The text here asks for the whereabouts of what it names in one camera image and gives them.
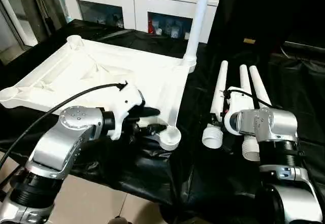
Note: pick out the white plastic table leg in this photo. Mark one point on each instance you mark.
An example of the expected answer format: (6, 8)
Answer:
(245, 79)
(219, 87)
(198, 26)
(259, 87)

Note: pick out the white plastic table top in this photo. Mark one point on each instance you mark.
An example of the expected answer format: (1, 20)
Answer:
(76, 76)

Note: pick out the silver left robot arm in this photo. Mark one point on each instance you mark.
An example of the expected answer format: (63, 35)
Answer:
(56, 145)

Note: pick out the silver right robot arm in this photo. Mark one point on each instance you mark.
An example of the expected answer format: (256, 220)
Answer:
(276, 125)

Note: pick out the small tan block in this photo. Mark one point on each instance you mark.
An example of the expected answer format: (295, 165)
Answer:
(249, 40)

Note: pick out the black mat cover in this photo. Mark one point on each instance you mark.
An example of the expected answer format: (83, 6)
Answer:
(292, 81)

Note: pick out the small white cup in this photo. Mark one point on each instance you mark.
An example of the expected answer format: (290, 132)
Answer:
(187, 35)
(174, 32)
(159, 31)

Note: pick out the red item in cabinet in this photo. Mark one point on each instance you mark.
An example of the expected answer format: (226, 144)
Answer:
(151, 27)

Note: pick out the long black pole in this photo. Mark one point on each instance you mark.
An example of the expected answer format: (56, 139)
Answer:
(304, 46)

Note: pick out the white cabinet with glass doors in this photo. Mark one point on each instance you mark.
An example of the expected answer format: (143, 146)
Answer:
(132, 5)

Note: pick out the grey metal rack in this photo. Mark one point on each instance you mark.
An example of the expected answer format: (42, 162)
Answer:
(33, 10)

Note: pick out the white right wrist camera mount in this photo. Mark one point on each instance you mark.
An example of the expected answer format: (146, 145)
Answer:
(241, 102)

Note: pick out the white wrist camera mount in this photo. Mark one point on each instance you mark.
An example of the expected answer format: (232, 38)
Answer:
(127, 104)
(241, 102)

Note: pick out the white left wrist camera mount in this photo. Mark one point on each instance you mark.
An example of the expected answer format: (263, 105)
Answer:
(127, 104)

